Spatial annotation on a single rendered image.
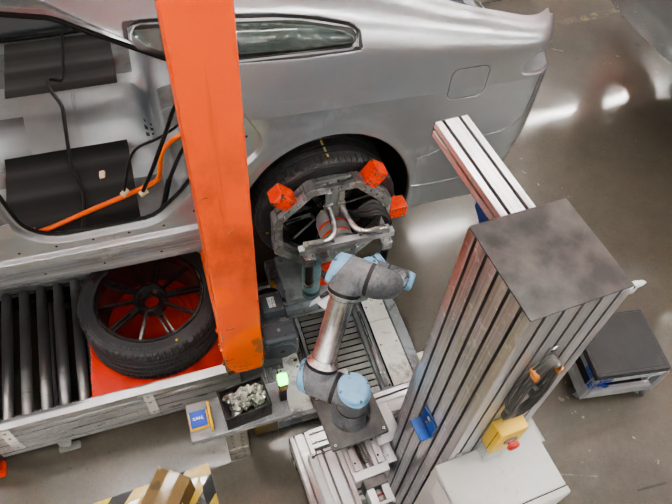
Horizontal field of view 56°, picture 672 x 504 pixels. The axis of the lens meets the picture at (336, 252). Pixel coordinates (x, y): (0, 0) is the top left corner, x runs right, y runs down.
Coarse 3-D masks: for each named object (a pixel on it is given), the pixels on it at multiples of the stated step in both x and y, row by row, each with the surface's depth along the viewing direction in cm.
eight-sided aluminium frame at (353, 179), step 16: (336, 176) 264; (352, 176) 264; (304, 192) 260; (320, 192) 261; (368, 192) 271; (384, 192) 276; (272, 224) 270; (272, 240) 284; (288, 256) 290; (320, 256) 300
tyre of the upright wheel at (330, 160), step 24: (312, 144) 266; (336, 144) 268; (360, 144) 275; (288, 168) 263; (312, 168) 260; (336, 168) 265; (360, 168) 269; (264, 192) 268; (264, 216) 275; (264, 240) 289
